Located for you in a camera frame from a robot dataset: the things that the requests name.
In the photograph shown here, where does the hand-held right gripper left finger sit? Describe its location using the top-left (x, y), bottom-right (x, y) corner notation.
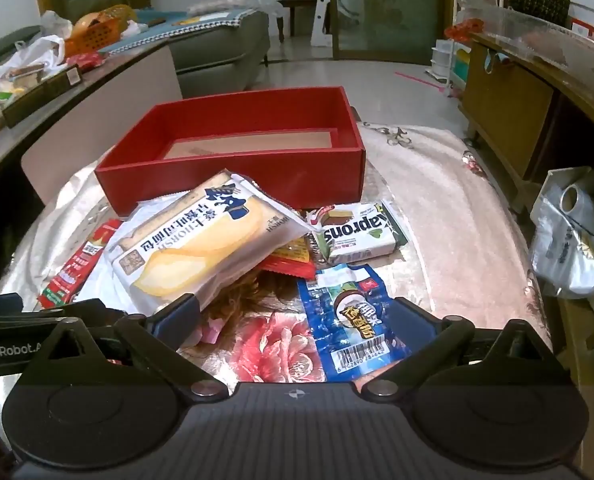
top-left (24, 294), bottom-right (227, 403)

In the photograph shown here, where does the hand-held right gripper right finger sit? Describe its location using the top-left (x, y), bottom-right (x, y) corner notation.
top-left (361, 297), bottom-right (553, 402)

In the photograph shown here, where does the long red snack packet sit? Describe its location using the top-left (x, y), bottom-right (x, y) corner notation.
top-left (37, 219), bottom-right (124, 309)

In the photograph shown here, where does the blue snack packet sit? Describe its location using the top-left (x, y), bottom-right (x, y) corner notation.
top-left (297, 263), bottom-right (414, 378)

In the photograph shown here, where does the white yellow bread packet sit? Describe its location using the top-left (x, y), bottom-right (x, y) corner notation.
top-left (104, 170), bottom-right (318, 317)

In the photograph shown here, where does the green white wafer packet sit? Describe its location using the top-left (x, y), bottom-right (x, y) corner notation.
top-left (307, 200), bottom-right (409, 266)

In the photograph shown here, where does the red orange packet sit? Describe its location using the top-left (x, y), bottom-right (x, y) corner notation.
top-left (262, 237), bottom-right (318, 281)

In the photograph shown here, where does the red cardboard box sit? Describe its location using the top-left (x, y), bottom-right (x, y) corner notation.
top-left (94, 86), bottom-right (367, 216)

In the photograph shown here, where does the white plastic bag with rolls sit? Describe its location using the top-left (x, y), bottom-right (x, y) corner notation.
top-left (527, 166), bottom-right (594, 316)

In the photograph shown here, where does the dark green box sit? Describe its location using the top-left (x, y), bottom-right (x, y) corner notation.
top-left (0, 65), bottom-right (82, 128)

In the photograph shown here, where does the wooden cabinet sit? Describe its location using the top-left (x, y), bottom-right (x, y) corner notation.
top-left (460, 32), bottom-right (594, 211)

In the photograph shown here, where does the grey coffee table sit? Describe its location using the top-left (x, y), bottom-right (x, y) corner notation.
top-left (0, 37), bottom-right (183, 206)

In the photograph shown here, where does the pink stick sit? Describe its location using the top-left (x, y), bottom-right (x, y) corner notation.
top-left (394, 71), bottom-right (453, 93)

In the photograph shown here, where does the grey sofa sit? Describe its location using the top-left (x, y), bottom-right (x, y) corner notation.
top-left (0, 10), bottom-right (270, 98)

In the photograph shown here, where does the white plastic shopping bag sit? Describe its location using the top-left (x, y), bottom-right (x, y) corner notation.
top-left (0, 35), bottom-right (68, 126)

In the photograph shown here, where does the white plastic container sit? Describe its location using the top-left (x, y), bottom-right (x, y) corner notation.
top-left (431, 40), bottom-right (470, 86)

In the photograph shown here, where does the orange plastic basket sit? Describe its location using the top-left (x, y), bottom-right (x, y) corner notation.
top-left (64, 4), bottom-right (138, 57)

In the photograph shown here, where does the blue sofa cover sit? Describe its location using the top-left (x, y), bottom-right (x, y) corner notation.
top-left (99, 7), bottom-right (265, 56)

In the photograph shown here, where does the clear plastic bag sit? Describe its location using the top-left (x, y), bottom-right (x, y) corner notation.
top-left (39, 10), bottom-right (72, 37)
top-left (187, 0), bottom-right (283, 17)

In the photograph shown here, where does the red ornament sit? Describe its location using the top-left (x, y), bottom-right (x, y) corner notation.
top-left (444, 19), bottom-right (485, 42)

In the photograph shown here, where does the white perforated panel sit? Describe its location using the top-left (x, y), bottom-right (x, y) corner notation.
top-left (309, 0), bottom-right (335, 50)

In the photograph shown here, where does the dark woven basket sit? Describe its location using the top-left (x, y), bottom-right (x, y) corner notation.
top-left (510, 0), bottom-right (570, 26)

